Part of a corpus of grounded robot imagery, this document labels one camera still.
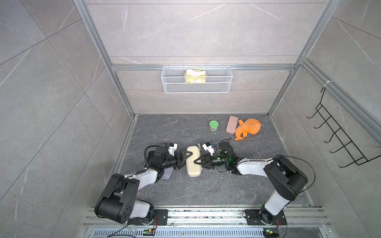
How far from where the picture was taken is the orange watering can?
1.06 m

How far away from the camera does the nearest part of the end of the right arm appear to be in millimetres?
758

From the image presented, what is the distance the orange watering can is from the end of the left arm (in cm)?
43

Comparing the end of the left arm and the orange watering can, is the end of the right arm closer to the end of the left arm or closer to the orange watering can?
the end of the left arm
